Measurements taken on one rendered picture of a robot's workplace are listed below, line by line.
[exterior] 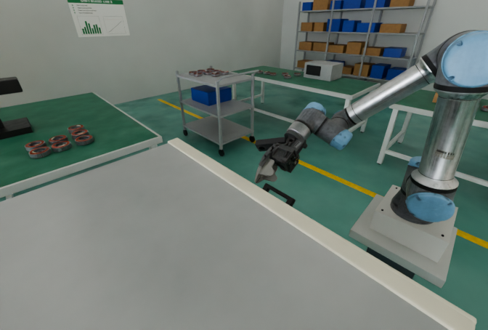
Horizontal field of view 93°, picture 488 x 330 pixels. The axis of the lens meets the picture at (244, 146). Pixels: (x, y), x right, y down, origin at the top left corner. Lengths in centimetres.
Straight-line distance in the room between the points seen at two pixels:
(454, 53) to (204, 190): 64
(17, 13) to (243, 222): 523
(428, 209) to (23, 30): 539
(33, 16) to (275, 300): 532
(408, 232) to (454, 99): 53
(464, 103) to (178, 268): 74
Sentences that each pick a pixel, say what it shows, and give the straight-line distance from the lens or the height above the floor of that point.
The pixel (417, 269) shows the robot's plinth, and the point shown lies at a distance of 112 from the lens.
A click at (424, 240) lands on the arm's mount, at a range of 112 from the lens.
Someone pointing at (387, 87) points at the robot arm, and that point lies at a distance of 93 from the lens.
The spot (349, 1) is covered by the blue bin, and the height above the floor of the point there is 194.
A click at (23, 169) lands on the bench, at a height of 75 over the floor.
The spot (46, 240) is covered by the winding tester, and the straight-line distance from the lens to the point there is 33.
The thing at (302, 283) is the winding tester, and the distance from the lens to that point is 24.
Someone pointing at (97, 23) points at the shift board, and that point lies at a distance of 554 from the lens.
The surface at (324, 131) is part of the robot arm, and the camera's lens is 85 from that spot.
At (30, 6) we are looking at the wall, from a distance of 538.
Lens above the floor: 151
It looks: 28 degrees down
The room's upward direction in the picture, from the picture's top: straight up
